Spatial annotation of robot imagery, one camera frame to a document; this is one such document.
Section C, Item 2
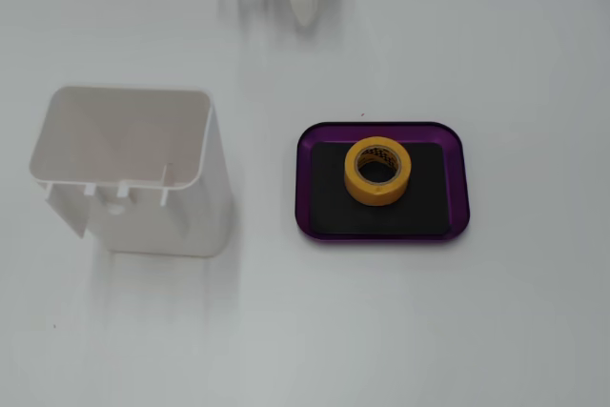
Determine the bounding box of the yellow tape roll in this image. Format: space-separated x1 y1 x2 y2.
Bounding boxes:
343 135 413 208

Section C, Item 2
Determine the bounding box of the purple metal tray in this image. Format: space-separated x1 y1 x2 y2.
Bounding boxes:
295 120 472 242

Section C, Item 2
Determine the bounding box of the white plastic box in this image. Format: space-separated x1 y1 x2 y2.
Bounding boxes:
28 85 234 259

